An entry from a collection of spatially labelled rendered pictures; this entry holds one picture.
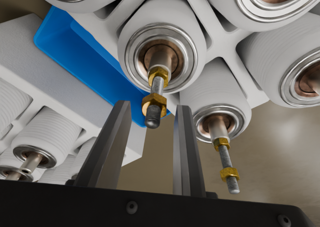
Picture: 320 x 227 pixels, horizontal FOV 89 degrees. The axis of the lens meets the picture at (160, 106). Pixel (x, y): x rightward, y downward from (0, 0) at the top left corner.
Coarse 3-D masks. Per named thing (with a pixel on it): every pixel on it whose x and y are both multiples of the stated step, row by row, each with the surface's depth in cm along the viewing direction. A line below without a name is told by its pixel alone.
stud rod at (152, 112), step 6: (156, 78) 14; (162, 78) 14; (156, 84) 13; (162, 84) 13; (150, 90) 13; (156, 90) 12; (162, 90) 13; (150, 108) 11; (156, 108) 11; (150, 114) 10; (156, 114) 10; (150, 120) 10; (156, 120) 10; (150, 126) 10; (156, 126) 10
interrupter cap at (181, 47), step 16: (144, 32) 15; (160, 32) 15; (176, 32) 15; (128, 48) 16; (144, 48) 16; (160, 48) 16; (176, 48) 16; (192, 48) 16; (128, 64) 17; (144, 64) 17; (176, 64) 17; (192, 64) 17; (144, 80) 18; (176, 80) 18
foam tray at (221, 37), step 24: (120, 0) 29; (144, 0) 29; (192, 0) 19; (96, 24) 22; (120, 24) 22; (216, 24) 21; (216, 48) 23; (240, 72) 25; (168, 96) 29; (264, 96) 27
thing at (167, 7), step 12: (156, 0) 18; (168, 0) 18; (180, 0) 20; (144, 12) 15; (156, 12) 14; (168, 12) 14; (180, 12) 15; (192, 12) 20; (132, 24) 15; (144, 24) 15; (180, 24) 15; (192, 24) 15; (120, 36) 16; (192, 36) 15; (120, 48) 17; (204, 48) 16; (120, 60) 18; (204, 60) 17
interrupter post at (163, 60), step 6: (156, 54) 16; (162, 54) 16; (168, 54) 16; (150, 60) 16; (156, 60) 15; (162, 60) 15; (168, 60) 16; (150, 66) 14; (156, 66) 14; (162, 66) 14; (168, 66) 15; (168, 72) 14; (168, 78) 15
